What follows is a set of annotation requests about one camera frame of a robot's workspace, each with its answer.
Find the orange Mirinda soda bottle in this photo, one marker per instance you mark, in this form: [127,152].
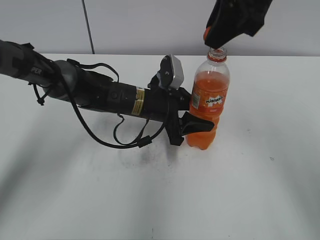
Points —
[209,93]

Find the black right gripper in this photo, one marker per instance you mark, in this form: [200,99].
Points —
[231,18]

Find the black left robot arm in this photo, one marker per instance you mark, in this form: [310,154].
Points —
[73,82]

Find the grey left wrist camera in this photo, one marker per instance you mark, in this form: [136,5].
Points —
[170,74]

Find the orange bottle cap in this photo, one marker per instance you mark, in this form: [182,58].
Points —
[206,33]

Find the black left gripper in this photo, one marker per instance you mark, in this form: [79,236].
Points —
[163,105]

